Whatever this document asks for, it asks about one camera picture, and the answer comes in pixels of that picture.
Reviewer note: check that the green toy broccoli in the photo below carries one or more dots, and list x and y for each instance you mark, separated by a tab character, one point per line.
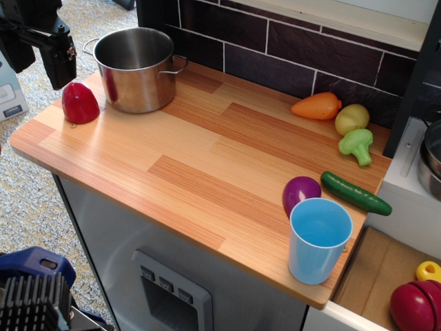
357	143

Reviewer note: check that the red toy apple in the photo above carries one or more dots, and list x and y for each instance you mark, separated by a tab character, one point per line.
416	305

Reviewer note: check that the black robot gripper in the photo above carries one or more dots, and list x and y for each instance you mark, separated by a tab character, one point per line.
26	25

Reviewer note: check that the white product box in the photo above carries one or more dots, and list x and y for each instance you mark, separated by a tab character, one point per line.
12	100

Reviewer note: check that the purple toy eggplant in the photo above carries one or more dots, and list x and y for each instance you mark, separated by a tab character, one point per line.
298	189

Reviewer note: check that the red toy pepper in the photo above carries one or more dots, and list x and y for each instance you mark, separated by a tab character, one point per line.
79	104

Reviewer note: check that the white toy sink unit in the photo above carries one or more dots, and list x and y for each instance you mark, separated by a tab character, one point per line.
415	219

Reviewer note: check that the yellow toy potato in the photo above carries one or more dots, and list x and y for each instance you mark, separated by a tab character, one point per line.
351	117

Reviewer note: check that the orange toy sweet potato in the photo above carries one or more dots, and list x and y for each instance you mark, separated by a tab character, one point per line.
321	106

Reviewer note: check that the white wooden shelf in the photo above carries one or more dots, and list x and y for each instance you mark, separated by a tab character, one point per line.
398	23

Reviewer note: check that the blue clamp device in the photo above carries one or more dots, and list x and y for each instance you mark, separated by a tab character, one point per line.
38	261

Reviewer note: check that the black finned heat sink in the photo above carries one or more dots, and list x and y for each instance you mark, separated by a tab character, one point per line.
36	303

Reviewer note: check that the steel pans in sink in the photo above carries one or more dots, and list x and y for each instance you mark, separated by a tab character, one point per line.
429	164

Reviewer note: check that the grey toy dishwasher cabinet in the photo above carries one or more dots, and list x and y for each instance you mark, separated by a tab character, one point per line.
153	280

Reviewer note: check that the cardboard box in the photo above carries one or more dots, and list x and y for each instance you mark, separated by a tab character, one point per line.
376	268

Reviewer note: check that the yellow toy piece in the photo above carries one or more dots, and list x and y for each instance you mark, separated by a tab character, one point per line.
428	270

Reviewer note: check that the light blue plastic cup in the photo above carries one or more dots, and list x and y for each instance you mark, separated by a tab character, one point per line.
320	229

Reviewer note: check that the green toy cucumber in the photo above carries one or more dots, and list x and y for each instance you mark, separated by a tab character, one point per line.
355	194

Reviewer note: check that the stainless steel pot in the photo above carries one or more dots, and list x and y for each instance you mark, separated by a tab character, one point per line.
138	68

